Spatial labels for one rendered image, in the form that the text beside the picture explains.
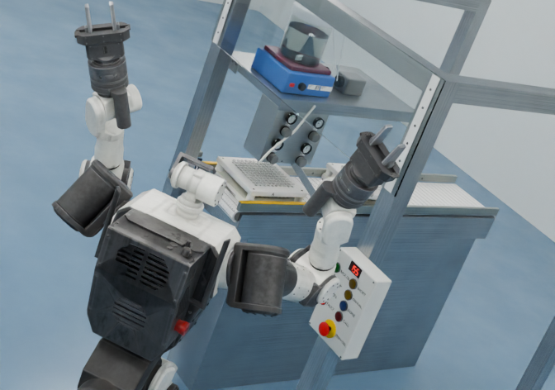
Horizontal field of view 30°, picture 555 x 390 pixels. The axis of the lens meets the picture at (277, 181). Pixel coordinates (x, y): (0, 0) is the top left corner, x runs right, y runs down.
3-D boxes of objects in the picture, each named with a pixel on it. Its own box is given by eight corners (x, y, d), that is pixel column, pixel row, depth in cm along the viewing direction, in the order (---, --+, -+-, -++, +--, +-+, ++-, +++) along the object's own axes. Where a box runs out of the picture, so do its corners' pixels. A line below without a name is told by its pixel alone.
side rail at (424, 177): (200, 171, 361) (203, 164, 360) (198, 168, 362) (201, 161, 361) (454, 183, 442) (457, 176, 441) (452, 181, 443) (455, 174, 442)
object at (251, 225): (233, 240, 348) (242, 215, 344) (193, 197, 368) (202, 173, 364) (486, 238, 428) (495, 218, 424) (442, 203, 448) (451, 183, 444)
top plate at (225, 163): (270, 164, 377) (272, 159, 376) (305, 197, 360) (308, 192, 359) (215, 160, 361) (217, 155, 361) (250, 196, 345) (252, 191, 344)
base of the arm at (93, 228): (95, 244, 239) (87, 244, 228) (55, 206, 240) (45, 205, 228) (139, 197, 240) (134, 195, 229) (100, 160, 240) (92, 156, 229)
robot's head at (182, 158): (197, 196, 223) (214, 165, 225) (163, 179, 225) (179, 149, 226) (201, 202, 229) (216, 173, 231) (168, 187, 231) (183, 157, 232)
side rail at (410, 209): (238, 211, 342) (241, 203, 341) (235, 208, 343) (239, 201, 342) (496, 216, 424) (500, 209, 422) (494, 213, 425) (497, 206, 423)
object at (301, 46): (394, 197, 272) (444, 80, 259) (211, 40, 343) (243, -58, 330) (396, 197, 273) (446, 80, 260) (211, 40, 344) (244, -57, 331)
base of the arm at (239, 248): (287, 318, 230) (274, 316, 219) (234, 311, 234) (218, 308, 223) (296, 252, 232) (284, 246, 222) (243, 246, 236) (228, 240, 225)
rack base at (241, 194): (265, 175, 378) (268, 169, 378) (301, 210, 362) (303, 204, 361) (211, 173, 363) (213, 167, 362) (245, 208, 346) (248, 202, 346)
